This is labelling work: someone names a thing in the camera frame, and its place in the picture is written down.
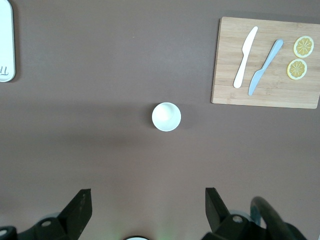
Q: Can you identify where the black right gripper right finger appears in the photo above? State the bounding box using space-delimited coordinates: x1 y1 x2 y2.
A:
201 187 307 240

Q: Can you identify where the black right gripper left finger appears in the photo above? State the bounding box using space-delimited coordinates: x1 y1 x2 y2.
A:
0 188 93 240

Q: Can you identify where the white plastic cup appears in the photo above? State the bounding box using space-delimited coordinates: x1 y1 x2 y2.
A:
151 101 182 133

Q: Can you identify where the white tray with bear print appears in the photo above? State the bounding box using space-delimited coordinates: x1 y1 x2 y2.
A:
0 0 16 83

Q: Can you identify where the wooden cutting board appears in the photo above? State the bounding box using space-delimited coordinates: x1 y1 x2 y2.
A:
210 16 320 110

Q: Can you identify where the grey-blue plastic knife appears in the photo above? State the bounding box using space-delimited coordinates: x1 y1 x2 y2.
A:
247 38 284 97

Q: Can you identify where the white plastic knife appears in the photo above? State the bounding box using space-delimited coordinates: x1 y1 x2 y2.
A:
233 26 259 89

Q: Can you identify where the yellow lemon slice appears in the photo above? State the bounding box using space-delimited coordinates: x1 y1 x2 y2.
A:
286 58 308 81
293 35 315 59

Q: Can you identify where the black cable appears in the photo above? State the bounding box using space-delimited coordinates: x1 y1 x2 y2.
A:
249 196 297 240

